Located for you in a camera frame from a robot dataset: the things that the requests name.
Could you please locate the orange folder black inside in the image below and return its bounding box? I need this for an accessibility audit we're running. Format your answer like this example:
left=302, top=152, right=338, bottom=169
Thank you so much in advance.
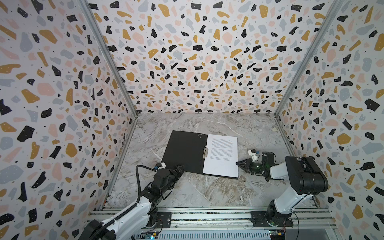
left=161, top=130, right=240, bottom=180

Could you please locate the white text paper sheet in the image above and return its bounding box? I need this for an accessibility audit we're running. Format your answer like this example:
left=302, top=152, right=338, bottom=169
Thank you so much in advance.
left=203, top=135, right=239, bottom=179

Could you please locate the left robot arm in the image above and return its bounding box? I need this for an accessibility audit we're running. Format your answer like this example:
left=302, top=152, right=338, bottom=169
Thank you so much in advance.
left=79, top=163, right=184, bottom=240

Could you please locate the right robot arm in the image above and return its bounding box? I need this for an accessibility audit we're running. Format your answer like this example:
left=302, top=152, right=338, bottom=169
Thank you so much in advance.
left=236, top=150, right=329, bottom=227

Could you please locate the left circuit board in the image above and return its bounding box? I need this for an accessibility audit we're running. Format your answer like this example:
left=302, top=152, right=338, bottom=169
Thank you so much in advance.
left=138, top=232, right=159, bottom=240

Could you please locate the circuit board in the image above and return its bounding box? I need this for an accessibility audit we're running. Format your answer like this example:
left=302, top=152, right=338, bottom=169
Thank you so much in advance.
left=269, top=231, right=286, bottom=240
left=138, top=232, right=159, bottom=240

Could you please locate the right circuit board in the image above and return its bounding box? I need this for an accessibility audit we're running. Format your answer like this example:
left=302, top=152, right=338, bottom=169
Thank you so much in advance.
left=269, top=231, right=286, bottom=240

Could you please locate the right corner aluminium profile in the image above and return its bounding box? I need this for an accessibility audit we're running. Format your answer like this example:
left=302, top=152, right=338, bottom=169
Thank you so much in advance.
left=274, top=0, right=344, bottom=117

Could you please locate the corner aluminium profile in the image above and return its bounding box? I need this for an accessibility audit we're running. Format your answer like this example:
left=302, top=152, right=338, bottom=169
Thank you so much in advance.
left=274, top=0, right=344, bottom=117
left=76, top=0, right=139, bottom=117

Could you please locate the left corner aluminium profile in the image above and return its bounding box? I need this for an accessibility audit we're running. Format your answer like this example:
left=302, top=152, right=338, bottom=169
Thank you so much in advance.
left=76, top=0, right=139, bottom=117

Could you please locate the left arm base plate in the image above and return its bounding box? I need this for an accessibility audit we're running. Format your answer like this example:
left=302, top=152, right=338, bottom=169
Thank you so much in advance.
left=154, top=212, right=172, bottom=229

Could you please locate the aluminium mounting rail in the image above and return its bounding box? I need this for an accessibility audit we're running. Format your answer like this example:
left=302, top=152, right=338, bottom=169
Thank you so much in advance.
left=88, top=206, right=338, bottom=233

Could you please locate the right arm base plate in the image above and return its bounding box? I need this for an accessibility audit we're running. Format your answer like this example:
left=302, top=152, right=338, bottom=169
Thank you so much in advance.
left=251, top=211, right=294, bottom=228

